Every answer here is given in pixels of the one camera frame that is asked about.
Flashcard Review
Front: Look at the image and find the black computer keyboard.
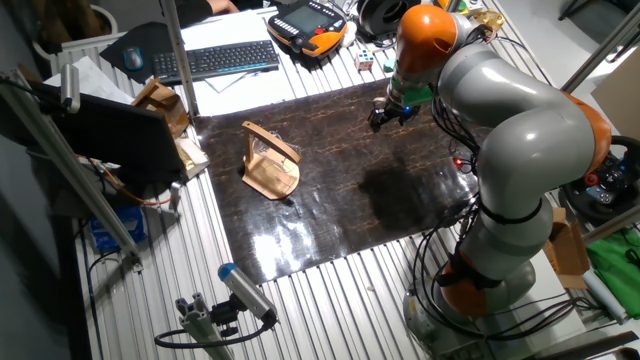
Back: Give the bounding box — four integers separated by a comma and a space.
151, 39, 281, 86

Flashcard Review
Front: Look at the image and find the green wrist mount plate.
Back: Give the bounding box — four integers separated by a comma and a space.
389, 74, 435, 107

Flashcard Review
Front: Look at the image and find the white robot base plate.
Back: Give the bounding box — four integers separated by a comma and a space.
499, 249, 589, 351

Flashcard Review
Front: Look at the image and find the black steering wheel controller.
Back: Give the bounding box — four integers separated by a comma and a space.
562, 134, 640, 226

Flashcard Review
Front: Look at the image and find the aluminium frame bar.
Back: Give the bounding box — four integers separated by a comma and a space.
559, 2, 640, 94
582, 204, 640, 246
0, 69, 144, 271

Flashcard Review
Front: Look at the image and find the dark marble pattern mat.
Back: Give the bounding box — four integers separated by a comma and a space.
193, 77, 501, 286

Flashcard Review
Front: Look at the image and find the wooden cup rack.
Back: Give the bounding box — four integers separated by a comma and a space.
241, 120, 302, 201

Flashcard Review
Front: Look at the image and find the brown cardboard panel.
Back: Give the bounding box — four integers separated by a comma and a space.
590, 59, 640, 141

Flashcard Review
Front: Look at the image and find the white plastic chair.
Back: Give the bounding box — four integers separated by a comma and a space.
32, 4, 119, 76

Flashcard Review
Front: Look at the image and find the white gold packet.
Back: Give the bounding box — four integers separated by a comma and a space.
174, 137, 211, 180

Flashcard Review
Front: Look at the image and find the open brown cardboard box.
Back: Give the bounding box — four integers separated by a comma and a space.
542, 205, 592, 291

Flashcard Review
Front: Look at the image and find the black camera cable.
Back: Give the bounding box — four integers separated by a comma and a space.
153, 309, 279, 350

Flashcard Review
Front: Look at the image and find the yellow emergency stop box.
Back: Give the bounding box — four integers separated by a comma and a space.
434, 0, 471, 16

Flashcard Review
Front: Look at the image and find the colourful puzzle cube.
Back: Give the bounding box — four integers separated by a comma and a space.
354, 48, 376, 72

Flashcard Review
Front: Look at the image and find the black orange teach pendant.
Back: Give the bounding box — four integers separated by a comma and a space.
266, 0, 349, 59

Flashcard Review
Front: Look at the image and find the white rolled sheet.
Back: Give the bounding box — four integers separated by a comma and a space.
582, 269, 629, 325

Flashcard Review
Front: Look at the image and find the aluminium frame post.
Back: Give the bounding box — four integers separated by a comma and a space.
159, 0, 200, 119

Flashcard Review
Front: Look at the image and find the white oval device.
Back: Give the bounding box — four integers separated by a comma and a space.
342, 20, 359, 49

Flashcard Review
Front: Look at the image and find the black mouse pad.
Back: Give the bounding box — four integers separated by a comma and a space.
98, 20, 174, 85

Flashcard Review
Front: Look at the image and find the orange cable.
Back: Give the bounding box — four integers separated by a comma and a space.
74, 153, 174, 207

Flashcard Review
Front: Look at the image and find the blue computer mouse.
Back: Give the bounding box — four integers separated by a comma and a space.
122, 46, 145, 72

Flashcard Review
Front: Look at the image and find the black flat monitor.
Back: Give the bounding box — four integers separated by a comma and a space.
29, 82, 187, 186

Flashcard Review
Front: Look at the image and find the white desk board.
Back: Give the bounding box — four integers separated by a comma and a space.
179, 9, 301, 117

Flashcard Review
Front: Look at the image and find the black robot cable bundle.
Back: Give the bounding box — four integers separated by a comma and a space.
407, 89, 601, 346

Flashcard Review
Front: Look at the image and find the black filament spool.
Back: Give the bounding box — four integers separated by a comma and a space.
356, 0, 424, 39

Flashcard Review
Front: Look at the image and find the aluminium profile stand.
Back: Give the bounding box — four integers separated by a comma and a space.
174, 292, 236, 360

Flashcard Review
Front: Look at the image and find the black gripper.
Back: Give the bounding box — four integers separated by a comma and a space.
368, 97, 421, 134

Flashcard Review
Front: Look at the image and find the clear glass cup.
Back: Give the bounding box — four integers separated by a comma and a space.
252, 130, 301, 174

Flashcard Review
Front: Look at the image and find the green cloth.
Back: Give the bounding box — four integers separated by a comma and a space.
585, 227, 640, 321

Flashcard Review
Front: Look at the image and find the person bare hand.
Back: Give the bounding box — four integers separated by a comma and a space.
207, 0, 240, 15

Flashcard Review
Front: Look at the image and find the white paper sheet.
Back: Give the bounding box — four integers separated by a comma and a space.
43, 55, 135, 105

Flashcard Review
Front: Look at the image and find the golden transparent object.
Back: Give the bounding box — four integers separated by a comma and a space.
472, 8, 506, 32

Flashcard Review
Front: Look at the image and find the blue packet box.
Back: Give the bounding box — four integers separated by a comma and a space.
88, 203, 149, 254

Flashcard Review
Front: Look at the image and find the silver camera without cap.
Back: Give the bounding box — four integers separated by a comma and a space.
59, 63, 82, 115

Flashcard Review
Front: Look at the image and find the silver camera with blue cap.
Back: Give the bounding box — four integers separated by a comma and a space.
217, 262, 279, 324

